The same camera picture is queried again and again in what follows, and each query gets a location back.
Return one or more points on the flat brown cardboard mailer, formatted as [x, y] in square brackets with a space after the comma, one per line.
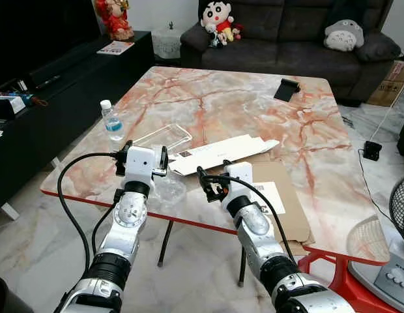
[292, 212]

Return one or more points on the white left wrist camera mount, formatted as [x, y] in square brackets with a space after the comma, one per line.
[141, 163]

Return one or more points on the dark grey sofa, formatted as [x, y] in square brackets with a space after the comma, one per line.
[287, 45]

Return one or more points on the brown cardboard carton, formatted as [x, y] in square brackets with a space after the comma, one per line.
[391, 85]

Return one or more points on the red fortune god figure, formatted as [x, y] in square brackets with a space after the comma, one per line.
[114, 19]

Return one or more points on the red white booklet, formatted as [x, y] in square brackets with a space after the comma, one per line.
[115, 47]

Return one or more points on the marble folding table red edge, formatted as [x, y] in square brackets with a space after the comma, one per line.
[228, 104]

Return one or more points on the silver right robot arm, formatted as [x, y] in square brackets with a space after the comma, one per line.
[254, 225]

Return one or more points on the flat white cardboard box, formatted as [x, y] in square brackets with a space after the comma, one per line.
[221, 151]

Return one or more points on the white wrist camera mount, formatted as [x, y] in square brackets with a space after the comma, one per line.
[141, 163]
[240, 175]

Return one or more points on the tiny potted plant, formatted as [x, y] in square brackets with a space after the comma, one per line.
[171, 26]

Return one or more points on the cartoon boy plush doll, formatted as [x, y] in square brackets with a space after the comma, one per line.
[218, 19]

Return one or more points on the small grey Totoro plush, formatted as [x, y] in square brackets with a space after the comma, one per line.
[343, 38]

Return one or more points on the clear plastic wrap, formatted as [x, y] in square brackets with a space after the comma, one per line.
[171, 190]

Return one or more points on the grey table fan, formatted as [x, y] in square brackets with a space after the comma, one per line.
[394, 277]

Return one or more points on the blue white small box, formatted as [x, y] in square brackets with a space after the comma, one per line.
[10, 104]

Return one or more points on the black TV cabinet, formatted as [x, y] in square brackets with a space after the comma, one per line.
[65, 130]

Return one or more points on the black television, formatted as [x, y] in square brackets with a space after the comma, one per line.
[32, 32]

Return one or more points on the red plastic stool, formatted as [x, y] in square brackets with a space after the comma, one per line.
[339, 280]

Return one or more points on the clear plastic tray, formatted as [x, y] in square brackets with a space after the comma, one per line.
[166, 137]

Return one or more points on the side table with lace cloth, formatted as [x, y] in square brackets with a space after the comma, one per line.
[167, 42]

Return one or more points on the black power adapter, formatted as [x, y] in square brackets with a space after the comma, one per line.
[373, 151]

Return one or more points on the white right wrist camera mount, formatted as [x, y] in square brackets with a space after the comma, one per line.
[240, 175]

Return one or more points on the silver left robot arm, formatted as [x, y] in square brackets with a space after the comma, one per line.
[130, 215]

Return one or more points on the small black stand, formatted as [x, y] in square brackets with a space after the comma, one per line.
[287, 90]

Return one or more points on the clear plastic water bottle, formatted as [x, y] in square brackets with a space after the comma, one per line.
[113, 127]

